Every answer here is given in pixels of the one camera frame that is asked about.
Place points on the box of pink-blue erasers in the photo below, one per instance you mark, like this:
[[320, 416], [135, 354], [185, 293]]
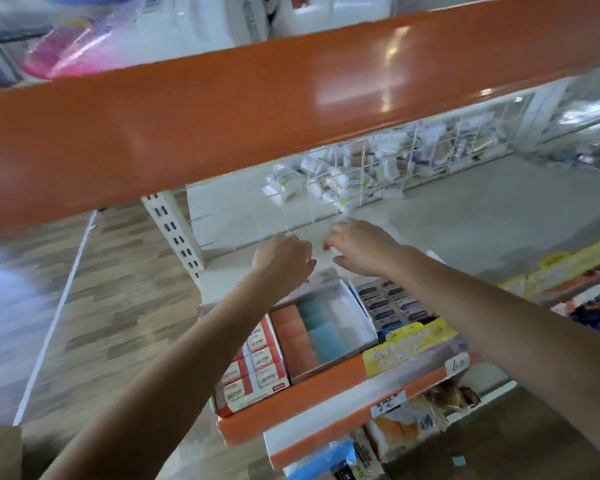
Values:
[[320, 330]]

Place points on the person's right forearm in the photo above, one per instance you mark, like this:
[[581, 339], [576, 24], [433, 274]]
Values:
[[520, 335]]

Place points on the white orange metal shelf unit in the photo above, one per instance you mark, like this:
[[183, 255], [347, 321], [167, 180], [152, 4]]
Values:
[[230, 115]]

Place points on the person's left hand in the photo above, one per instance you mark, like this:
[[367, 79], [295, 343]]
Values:
[[280, 265]]

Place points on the blue white eraser box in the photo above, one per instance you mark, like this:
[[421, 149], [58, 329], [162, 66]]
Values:
[[390, 300]]

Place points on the red eraser display box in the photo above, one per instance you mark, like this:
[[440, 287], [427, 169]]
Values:
[[250, 370]]

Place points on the person's right hand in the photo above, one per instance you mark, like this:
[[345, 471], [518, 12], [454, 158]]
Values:
[[365, 247]]

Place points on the person's left forearm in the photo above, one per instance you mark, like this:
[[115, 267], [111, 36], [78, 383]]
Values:
[[160, 395]]

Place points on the yellow price label strip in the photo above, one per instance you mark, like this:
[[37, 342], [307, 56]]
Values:
[[570, 270]]

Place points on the row of dark snack packets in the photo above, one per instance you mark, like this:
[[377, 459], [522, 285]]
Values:
[[590, 315]]

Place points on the row of blue packages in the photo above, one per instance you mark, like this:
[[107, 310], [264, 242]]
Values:
[[200, 25]]

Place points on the pile of white packets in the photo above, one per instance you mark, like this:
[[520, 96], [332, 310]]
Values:
[[380, 160]]

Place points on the blue paper scrap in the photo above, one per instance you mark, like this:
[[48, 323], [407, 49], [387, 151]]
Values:
[[459, 460]]

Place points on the snack packets on lower shelf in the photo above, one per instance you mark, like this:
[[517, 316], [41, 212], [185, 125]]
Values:
[[410, 345]]

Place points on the pink package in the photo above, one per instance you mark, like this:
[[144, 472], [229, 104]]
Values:
[[60, 50]]

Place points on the blue orange snack packet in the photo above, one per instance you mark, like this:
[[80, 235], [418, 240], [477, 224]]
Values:
[[325, 463]]

